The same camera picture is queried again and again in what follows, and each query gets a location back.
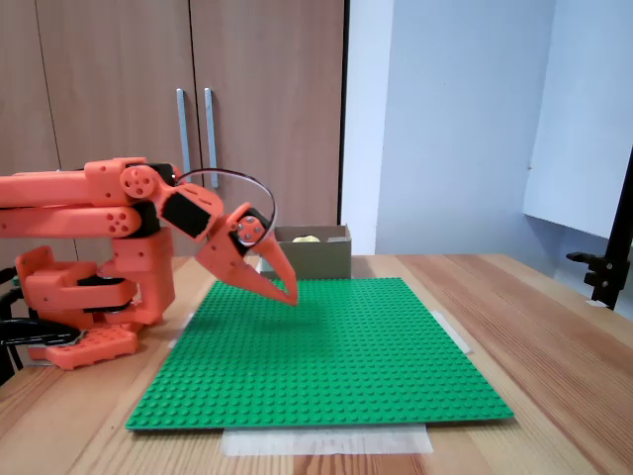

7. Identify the brown cardboard box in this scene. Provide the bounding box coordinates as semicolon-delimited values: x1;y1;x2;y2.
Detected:
271;225;353;281

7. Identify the masking tape strip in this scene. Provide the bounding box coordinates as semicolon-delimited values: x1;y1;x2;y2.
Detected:
166;311;197;350
221;424;435;457
430;309;475;355

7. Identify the green studded baseplate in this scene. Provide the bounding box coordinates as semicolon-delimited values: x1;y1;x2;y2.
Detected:
124;276;515;431

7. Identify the brown wooden cabinet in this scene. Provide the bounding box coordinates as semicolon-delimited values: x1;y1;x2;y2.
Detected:
0;0;350;258

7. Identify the black table clamp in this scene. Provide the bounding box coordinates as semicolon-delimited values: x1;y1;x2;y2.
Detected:
0;318;83;347

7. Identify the thin gripper servo cable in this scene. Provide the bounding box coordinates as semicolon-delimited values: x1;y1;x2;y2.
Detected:
172;167;278;243

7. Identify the metal cabinet handle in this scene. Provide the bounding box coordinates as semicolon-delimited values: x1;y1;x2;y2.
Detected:
175;87;194;174
204;87;221;189

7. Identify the black cable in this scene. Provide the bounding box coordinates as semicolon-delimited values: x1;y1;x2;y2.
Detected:
0;266;26;387

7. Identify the white wall panel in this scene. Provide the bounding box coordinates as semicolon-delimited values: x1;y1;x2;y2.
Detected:
522;0;633;240

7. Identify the black camera stand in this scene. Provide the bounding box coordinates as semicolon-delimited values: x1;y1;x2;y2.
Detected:
566;142;633;312

